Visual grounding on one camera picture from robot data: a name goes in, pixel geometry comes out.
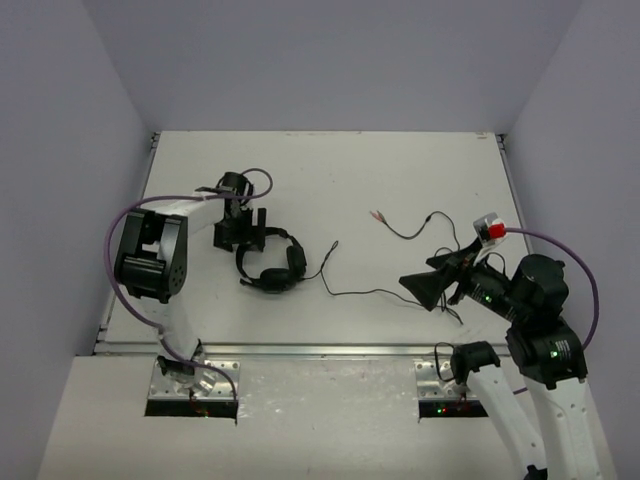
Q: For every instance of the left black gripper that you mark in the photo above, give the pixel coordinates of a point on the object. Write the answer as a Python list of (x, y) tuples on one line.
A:
[(240, 228)]

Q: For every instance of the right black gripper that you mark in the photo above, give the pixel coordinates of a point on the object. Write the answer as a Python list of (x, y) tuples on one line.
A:
[(427, 286)]

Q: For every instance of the black headset with microphone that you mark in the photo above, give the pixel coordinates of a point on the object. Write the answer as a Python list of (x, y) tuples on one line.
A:
[(275, 280)]

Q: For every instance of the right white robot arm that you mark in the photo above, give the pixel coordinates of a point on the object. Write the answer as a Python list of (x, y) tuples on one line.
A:
[(547, 352)]

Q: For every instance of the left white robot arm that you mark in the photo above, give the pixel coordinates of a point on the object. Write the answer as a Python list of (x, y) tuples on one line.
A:
[(145, 254)]

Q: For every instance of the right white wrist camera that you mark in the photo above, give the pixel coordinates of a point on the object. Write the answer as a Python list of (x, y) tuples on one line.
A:
[(491, 231)]

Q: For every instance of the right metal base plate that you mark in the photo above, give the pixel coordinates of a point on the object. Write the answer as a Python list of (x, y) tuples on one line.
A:
[(432, 384)]

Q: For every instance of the metal base plate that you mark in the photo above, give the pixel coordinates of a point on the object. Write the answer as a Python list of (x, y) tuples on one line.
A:
[(432, 384), (207, 385)]

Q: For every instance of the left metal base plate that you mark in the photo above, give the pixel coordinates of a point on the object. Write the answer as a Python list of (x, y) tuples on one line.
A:
[(207, 385)]

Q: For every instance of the aluminium rail front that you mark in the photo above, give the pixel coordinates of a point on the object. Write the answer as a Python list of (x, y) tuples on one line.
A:
[(275, 349)]

